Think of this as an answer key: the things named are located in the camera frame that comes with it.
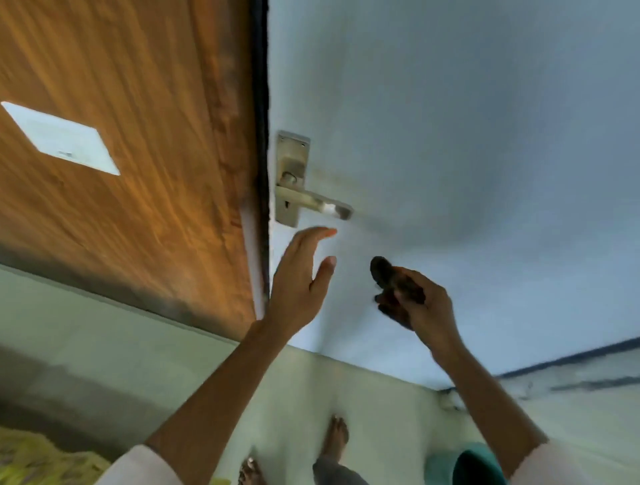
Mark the person's right hand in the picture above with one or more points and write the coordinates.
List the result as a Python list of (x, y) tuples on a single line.
[(434, 312)]

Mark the person's left hand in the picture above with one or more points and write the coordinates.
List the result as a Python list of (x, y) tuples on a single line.
[(292, 292)]

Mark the person's right fingers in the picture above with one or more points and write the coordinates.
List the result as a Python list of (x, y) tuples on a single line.
[(392, 309)]

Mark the person's left thumb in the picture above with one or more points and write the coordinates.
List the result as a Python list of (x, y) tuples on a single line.
[(324, 276)]

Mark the small dark object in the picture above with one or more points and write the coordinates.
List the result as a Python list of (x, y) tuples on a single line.
[(387, 277)]

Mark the person's right forearm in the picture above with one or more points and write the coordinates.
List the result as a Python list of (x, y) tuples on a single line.
[(487, 404)]

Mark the person's left forearm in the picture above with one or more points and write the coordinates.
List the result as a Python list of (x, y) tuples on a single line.
[(225, 394)]

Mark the person's right foot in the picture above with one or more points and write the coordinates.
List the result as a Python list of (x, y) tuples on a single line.
[(336, 437)]

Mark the person's foot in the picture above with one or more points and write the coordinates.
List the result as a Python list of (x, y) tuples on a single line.
[(336, 437), (251, 472)]

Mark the white door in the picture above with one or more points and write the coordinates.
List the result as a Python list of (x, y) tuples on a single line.
[(450, 150)]

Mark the grey trouser leg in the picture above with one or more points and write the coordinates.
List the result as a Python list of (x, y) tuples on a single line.
[(337, 473)]

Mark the teal plastic bucket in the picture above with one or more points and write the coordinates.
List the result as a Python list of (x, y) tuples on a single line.
[(465, 467)]

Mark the brown wooden door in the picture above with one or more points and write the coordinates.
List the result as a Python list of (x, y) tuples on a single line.
[(140, 200)]

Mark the person's left foot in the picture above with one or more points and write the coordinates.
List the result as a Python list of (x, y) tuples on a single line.
[(251, 472)]

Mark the white right sleeve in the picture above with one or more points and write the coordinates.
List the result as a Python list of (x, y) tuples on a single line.
[(550, 464)]

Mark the white sleeve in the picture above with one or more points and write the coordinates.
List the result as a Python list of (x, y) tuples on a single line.
[(550, 464), (135, 467)]

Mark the white left sleeve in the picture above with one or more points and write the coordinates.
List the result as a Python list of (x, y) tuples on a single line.
[(135, 467)]

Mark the white paper label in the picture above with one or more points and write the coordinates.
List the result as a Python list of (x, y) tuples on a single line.
[(62, 139)]

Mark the yellow patterned cloth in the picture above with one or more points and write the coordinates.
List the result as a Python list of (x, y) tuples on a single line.
[(45, 459)]

